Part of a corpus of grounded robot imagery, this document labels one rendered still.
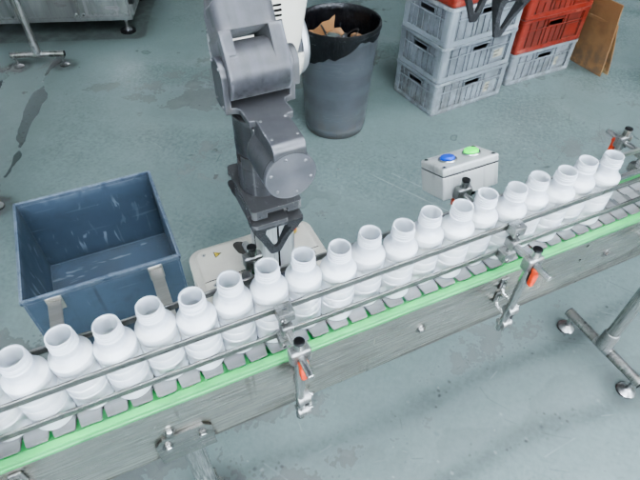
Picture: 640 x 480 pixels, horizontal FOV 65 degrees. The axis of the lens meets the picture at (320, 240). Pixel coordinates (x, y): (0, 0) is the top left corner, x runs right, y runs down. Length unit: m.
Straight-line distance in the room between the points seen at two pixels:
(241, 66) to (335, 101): 2.37
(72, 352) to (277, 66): 0.47
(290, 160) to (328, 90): 2.35
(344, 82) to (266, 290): 2.14
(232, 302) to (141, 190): 0.66
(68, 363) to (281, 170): 0.42
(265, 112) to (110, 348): 0.40
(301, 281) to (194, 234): 1.74
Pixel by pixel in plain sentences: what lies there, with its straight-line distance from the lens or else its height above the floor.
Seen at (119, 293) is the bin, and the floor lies 0.89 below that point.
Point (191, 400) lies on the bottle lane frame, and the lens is 0.87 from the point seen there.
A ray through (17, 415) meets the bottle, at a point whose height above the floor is 1.05.
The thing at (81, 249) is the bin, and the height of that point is 0.76.
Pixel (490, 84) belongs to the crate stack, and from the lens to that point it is 3.61.
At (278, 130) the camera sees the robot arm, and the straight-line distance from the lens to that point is 0.52.
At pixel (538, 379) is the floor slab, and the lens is 2.16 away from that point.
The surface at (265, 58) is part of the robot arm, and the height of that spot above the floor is 1.50.
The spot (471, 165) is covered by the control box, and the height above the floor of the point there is 1.12.
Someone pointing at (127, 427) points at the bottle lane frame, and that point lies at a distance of 0.88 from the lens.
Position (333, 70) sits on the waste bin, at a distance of 2.78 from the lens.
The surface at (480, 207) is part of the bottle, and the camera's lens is 0.93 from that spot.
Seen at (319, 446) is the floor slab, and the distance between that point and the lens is 1.87.
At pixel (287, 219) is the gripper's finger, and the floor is 1.31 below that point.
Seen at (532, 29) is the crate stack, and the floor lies 0.38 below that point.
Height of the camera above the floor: 1.74
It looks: 46 degrees down
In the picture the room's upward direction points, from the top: 1 degrees clockwise
